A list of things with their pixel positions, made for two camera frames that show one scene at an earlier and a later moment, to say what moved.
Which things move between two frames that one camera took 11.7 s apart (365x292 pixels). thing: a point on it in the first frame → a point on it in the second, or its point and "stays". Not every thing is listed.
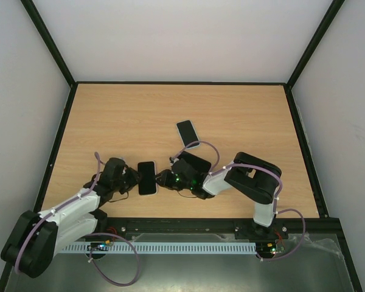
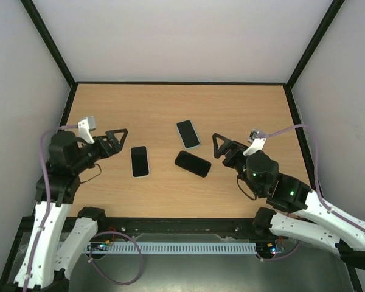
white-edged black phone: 187,133 stays
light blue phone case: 188,133 stays
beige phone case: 148,186 → 148,163
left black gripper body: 128,184 → 103,152
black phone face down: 147,185 → 139,160
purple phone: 200,165 stays
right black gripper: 166,178 → 230,151
